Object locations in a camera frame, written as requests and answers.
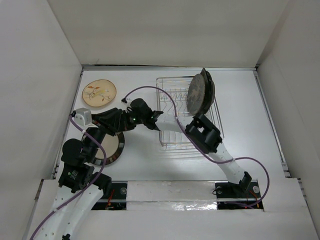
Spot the grey reindeer plate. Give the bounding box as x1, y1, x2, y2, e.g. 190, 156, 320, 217
186, 74, 206, 115

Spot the beige bird pattern plate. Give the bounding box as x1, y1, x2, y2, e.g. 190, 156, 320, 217
82, 79, 117, 108

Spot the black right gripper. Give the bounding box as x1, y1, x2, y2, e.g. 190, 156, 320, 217
116, 109, 145, 132

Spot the wire dish rack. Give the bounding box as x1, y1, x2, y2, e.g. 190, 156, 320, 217
155, 71, 223, 153

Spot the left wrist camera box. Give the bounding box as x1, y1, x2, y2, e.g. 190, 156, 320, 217
73, 107, 92, 127

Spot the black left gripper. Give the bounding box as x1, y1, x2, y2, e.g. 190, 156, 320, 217
84, 106, 122, 161

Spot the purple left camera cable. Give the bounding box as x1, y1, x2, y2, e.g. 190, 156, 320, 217
29, 114, 108, 240

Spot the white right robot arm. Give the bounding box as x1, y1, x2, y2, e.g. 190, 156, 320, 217
126, 98, 252, 197

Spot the black square floral plate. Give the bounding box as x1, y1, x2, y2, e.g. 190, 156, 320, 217
200, 68, 212, 114

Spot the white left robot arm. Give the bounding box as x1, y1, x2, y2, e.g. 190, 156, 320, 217
30, 108, 126, 240

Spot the striped rim cream plate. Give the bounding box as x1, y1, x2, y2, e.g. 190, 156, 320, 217
92, 132, 125, 166

